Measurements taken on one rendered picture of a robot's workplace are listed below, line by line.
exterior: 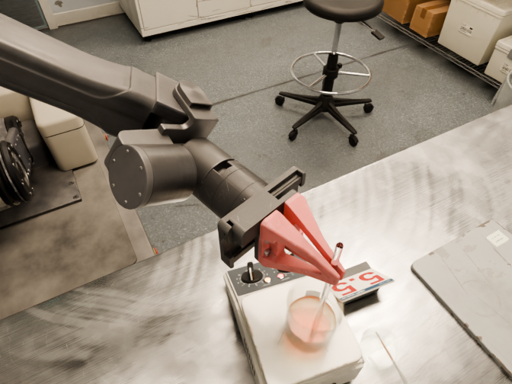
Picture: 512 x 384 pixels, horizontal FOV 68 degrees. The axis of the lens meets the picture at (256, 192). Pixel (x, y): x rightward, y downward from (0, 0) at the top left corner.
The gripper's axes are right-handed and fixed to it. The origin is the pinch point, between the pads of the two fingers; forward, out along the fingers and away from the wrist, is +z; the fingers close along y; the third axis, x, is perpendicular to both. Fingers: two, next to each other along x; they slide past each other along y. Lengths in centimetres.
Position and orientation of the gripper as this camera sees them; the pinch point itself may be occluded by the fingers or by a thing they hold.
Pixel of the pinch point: (333, 272)
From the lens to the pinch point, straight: 34.3
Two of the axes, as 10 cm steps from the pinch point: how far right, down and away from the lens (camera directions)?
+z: 7.0, 5.4, -4.7
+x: -0.1, 6.7, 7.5
